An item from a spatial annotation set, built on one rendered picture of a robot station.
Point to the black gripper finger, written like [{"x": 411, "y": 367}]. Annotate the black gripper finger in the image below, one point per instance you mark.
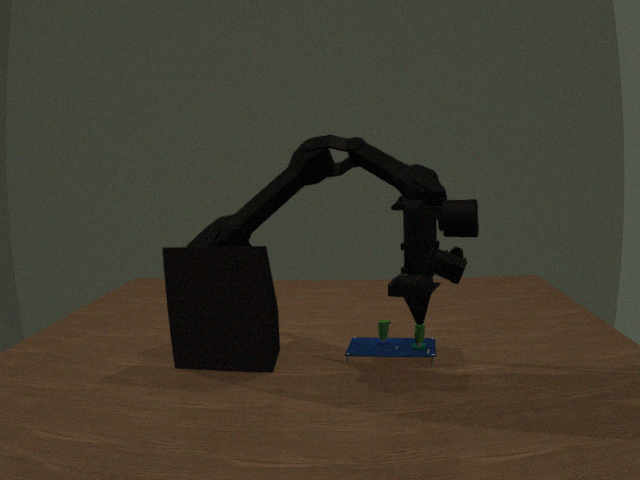
[
  {"x": 433, "y": 285},
  {"x": 417, "y": 307}
]

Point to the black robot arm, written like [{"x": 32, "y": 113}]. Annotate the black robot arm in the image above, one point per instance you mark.
[{"x": 423, "y": 200}]

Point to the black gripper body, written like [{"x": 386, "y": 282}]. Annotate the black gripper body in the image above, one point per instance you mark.
[{"x": 415, "y": 284}]

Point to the blue circuit board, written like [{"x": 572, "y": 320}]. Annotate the blue circuit board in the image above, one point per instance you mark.
[{"x": 392, "y": 347}]

